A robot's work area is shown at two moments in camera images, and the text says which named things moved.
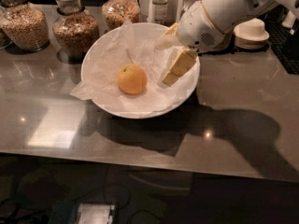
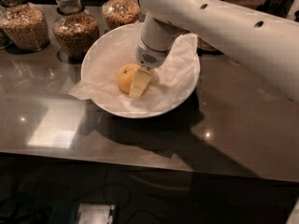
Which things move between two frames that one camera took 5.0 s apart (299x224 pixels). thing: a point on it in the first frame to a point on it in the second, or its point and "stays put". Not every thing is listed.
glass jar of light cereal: x=25 y=24 stays put
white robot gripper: x=196 y=28 to x=149 y=57
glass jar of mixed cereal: x=119 y=7 stays put
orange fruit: x=132 y=78 stays put
